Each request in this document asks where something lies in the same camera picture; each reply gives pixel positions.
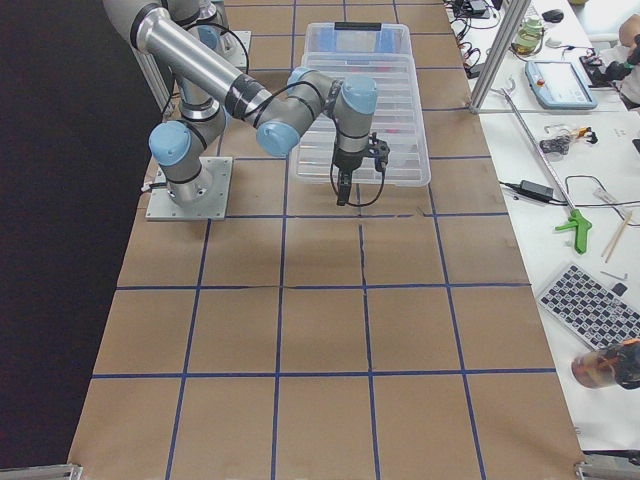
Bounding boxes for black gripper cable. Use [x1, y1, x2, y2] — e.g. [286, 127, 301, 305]
[329, 149, 387, 209]

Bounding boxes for clear plastic box lid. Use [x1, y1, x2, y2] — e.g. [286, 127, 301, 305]
[291, 51, 432, 189]

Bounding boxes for black power adapter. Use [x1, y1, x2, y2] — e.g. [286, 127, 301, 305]
[500, 180, 565, 205]

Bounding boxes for green handled reacher grabber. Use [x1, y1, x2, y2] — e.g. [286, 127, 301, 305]
[491, 88, 592, 255]

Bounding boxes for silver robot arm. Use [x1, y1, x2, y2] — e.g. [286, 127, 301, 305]
[149, 1, 249, 209]
[103, 1, 389, 206]

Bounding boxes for checkered calibration board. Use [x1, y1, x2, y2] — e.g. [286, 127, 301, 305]
[537, 263, 639, 350]

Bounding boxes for green tape roll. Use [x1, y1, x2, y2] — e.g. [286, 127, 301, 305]
[512, 17, 544, 55]

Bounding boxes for aluminium frame post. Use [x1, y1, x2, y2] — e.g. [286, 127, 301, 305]
[469, 0, 530, 114]

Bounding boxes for brown glass bottle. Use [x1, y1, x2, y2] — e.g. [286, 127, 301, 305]
[571, 338, 639, 390]

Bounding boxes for metal allen key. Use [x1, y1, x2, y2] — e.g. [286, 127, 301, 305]
[600, 270, 629, 282]

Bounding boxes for black computer mouse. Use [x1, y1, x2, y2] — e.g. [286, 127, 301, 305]
[541, 9, 564, 24]

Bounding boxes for wooden chopsticks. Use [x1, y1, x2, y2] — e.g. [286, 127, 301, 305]
[601, 211, 633, 264]

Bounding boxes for clear plastic storage box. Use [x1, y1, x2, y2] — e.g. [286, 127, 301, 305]
[301, 22, 431, 187]

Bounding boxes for black latch far side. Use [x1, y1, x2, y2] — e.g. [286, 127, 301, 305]
[334, 21, 382, 31]

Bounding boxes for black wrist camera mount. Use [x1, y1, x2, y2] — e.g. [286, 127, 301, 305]
[365, 132, 390, 174]

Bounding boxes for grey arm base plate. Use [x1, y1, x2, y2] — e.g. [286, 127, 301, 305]
[145, 156, 233, 221]
[220, 30, 252, 71]

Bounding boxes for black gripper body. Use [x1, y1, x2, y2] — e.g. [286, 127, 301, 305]
[332, 147, 363, 172]

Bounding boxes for blue teach pendant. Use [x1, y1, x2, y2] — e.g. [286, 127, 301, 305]
[524, 61, 598, 110]

